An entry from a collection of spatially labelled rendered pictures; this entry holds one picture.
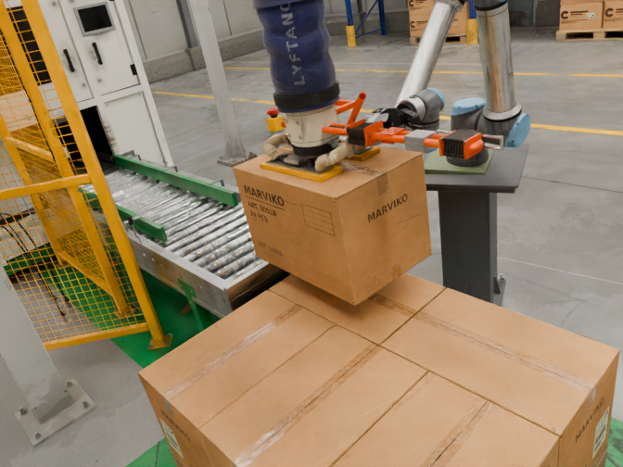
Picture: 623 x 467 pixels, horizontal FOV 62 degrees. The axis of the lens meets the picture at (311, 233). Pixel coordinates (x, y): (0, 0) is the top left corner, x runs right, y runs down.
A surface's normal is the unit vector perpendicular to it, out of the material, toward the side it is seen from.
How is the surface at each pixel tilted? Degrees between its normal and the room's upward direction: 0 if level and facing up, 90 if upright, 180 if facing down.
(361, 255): 89
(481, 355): 0
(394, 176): 89
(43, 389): 90
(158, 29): 90
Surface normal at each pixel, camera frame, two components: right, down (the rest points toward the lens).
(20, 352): 0.68, 0.24
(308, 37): 0.28, 0.02
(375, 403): -0.17, -0.87
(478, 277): -0.42, 0.48
